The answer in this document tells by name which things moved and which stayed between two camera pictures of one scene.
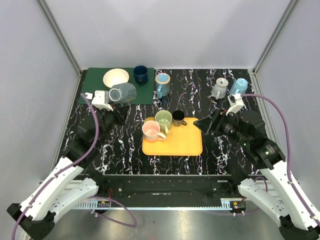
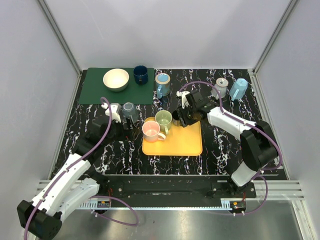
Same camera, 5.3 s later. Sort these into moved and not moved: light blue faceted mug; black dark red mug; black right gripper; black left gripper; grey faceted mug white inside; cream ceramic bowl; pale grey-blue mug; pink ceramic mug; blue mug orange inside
Moved: black left gripper; grey faceted mug white inside; black right gripper
Not moved: cream ceramic bowl; pink ceramic mug; blue mug orange inside; black dark red mug; light blue faceted mug; pale grey-blue mug
